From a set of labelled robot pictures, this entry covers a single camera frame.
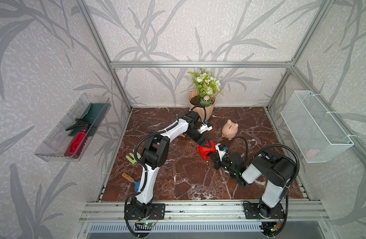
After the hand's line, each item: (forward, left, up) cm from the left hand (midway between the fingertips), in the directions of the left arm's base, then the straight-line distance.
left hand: (206, 144), depth 91 cm
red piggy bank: (-5, +2, +1) cm, 6 cm away
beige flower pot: (+15, +1, +12) cm, 19 cm away
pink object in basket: (-14, -49, +14) cm, 53 cm away
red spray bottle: (-15, +56, +27) cm, 64 cm away
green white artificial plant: (+29, 0, +22) cm, 36 cm away
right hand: (-5, -2, -3) cm, 6 cm away
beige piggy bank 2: (+12, +16, -9) cm, 22 cm away
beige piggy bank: (+10, -16, +1) cm, 19 cm away
